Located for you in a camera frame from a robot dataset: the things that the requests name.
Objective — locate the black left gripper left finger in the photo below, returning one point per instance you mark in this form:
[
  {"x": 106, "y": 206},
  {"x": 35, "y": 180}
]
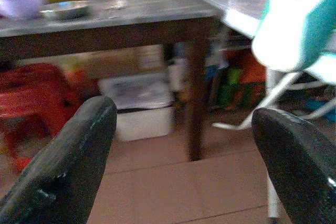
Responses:
[{"x": 65, "y": 169}]

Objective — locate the purple plastic bowl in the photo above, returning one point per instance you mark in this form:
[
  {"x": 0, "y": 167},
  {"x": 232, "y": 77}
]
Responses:
[{"x": 18, "y": 5}]

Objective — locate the dark wood table grey top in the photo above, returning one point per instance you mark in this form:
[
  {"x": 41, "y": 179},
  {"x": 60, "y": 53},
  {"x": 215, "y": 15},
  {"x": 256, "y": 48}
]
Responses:
[{"x": 157, "y": 11}]

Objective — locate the red plastic stool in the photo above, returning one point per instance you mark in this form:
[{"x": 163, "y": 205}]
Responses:
[{"x": 34, "y": 95}]

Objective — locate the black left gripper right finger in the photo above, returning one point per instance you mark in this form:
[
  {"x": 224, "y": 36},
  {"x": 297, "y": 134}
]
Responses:
[{"x": 302, "y": 176}]

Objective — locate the teal ceramic mug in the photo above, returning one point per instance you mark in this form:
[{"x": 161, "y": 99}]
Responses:
[{"x": 315, "y": 24}]

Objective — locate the white folding table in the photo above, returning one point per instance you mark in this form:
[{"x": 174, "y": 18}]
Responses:
[{"x": 236, "y": 3}]

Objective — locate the white storage box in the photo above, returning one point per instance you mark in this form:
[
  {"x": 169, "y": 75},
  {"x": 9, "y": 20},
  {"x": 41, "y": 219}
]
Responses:
[{"x": 141, "y": 121}]

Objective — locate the round steel plate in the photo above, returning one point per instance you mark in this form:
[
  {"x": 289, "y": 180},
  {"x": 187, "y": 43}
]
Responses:
[{"x": 64, "y": 10}]

